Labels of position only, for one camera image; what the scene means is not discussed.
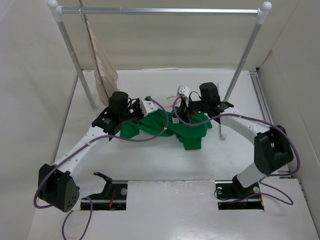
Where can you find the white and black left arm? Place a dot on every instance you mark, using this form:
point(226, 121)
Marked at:
point(57, 182)

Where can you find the white and metal clothes rack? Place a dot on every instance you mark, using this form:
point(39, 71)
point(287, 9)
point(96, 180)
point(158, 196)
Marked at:
point(57, 12)

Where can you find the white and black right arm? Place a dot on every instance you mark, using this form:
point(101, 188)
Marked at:
point(272, 149)

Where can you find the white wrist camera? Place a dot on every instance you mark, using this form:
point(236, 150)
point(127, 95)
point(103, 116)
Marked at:
point(183, 91)
point(147, 107)

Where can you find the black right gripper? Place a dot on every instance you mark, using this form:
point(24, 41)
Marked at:
point(184, 111)

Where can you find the aluminium rail at right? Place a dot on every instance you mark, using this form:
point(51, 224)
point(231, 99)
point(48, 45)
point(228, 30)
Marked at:
point(261, 99)

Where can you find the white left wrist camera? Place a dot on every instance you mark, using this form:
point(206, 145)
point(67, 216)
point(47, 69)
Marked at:
point(147, 107)

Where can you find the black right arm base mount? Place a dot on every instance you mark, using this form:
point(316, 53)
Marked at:
point(230, 199)

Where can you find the green t shirt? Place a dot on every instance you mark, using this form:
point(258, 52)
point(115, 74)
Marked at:
point(154, 123)

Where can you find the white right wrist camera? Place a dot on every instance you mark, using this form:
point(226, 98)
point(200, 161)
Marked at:
point(183, 91)

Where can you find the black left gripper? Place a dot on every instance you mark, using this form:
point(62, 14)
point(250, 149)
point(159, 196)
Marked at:
point(136, 103)

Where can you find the pink wire hanger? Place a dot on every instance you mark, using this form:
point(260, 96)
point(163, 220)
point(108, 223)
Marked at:
point(176, 101)

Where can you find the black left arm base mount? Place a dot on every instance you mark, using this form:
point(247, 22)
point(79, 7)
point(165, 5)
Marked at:
point(104, 194)

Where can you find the beige garment on hanger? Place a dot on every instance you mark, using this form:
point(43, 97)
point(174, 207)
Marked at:
point(107, 70)

